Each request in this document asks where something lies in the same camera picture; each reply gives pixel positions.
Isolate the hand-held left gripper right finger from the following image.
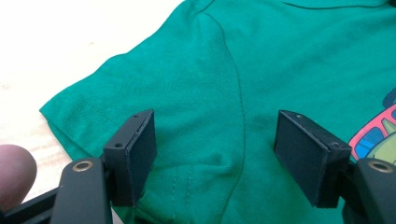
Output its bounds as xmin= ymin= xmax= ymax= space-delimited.
xmin=274 ymin=109 xmax=353 ymax=209

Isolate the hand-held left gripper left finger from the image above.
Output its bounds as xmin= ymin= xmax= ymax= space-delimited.
xmin=103 ymin=108 xmax=158 ymax=208

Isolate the green printed t-shirt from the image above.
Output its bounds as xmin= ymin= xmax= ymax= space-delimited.
xmin=39 ymin=0 xmax=396 ymax=224

